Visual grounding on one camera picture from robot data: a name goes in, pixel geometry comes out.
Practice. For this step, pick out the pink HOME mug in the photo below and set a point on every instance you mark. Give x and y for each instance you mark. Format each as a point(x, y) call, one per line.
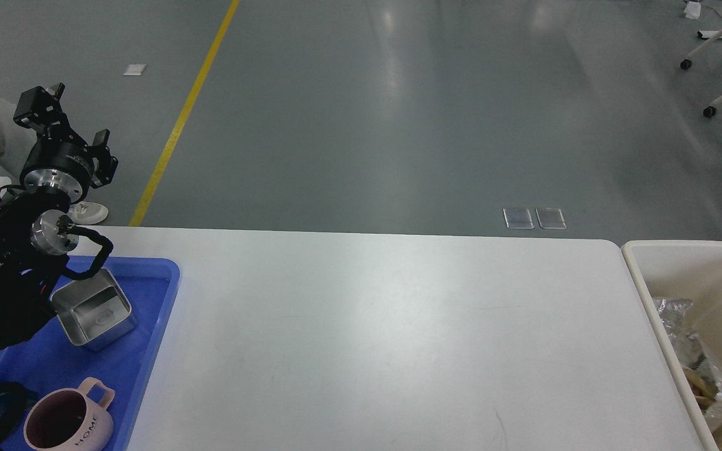
point(72, 418)

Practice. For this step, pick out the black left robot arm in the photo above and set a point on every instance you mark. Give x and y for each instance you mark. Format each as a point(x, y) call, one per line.
point(39, 242)

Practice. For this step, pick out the clear floor plate left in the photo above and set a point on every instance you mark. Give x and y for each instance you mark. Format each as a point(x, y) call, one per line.
point(518, 218)

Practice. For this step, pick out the aluminium foil tray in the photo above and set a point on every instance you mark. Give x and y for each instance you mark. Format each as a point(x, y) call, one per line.
point(689, 348)

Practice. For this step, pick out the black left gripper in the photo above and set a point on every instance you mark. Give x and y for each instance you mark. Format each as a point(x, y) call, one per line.
point(58, 159)

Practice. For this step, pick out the brown paper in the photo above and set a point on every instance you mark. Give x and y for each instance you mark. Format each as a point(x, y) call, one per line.
point(707, 392)

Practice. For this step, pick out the clear floor plate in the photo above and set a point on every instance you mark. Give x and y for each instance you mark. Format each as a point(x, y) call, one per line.
point(518, 218)
point(550, 218)

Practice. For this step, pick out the blue plastic tray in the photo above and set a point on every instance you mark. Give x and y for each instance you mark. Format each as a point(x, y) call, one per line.
point(48, 361)

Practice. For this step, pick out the beige plastic bin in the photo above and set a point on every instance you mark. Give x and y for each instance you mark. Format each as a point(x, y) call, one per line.
point(682, 269)

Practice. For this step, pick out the stainless steel rectangular tin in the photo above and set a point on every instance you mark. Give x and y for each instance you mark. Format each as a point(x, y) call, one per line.
point(94, 313)

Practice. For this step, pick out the clear floor plate right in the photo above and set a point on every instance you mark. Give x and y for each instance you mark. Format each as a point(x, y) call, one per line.
point(550, 218)

